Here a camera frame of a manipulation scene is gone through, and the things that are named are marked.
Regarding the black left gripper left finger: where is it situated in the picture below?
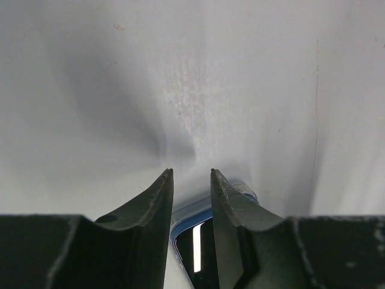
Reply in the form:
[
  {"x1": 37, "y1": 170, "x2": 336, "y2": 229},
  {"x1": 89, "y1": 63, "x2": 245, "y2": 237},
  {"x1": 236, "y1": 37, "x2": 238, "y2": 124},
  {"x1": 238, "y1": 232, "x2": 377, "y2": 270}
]
[{"x1": 1, "y1": 169, "x2": 174, "y2": 288}]

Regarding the blue smartphone black screen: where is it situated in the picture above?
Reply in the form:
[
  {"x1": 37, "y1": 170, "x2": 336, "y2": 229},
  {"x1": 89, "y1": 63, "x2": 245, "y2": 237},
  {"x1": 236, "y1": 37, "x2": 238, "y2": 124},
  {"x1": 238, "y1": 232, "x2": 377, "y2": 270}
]
[{"x1": 170, "y1": 192, "x2": 260, "y2": 289}]

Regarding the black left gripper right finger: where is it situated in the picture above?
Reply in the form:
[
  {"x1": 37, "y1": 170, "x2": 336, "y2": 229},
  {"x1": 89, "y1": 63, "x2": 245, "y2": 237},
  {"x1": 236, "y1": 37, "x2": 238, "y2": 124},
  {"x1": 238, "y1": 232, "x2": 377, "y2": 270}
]
[{"x1": 211, "y1": 169, "x2": 384, "y2": 288}]

